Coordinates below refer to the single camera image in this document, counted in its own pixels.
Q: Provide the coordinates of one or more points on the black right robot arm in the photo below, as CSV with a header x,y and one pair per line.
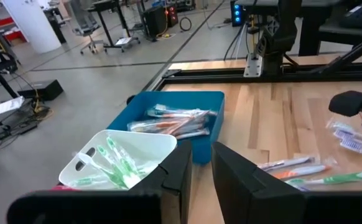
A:
x,y
280,37

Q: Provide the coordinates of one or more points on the black box on floor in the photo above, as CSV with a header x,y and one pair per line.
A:
x,y
41,90

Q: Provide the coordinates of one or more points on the white floor paper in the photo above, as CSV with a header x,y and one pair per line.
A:
x,y
10,105

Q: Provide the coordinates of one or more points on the teal plastic bin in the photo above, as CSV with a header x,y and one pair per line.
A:
x,y
184,98

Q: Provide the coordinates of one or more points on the black pedestal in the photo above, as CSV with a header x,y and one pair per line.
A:
x,y
56,28

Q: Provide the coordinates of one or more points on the white plastic bin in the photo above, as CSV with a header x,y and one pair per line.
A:
x,y
143,146

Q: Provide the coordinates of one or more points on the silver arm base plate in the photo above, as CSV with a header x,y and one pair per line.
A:
x,y
253,67

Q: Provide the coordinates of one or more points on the black side desk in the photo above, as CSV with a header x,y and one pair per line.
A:
x,y
311,31

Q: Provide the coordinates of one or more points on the red storage bin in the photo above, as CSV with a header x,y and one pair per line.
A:
x,y
14,35
5,21

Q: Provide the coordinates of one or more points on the pink plastic bin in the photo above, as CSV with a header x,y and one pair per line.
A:
x,y
63,188

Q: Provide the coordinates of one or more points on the black computer with red lights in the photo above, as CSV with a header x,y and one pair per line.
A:
x,y
159,21

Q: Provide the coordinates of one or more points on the black computer with blue lights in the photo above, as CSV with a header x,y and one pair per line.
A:
x,y
237,12

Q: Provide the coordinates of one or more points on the black standing desk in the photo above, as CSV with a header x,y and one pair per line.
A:
x,y
106,28

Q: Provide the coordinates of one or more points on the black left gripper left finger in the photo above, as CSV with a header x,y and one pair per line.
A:
x,y
106,208

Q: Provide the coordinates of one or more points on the white pillar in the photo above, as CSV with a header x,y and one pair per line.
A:
x,y
31,25

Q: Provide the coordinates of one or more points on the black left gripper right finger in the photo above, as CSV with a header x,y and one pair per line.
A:
x,y
262,205

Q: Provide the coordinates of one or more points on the grey office chair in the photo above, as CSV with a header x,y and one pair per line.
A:
x,y
86,25

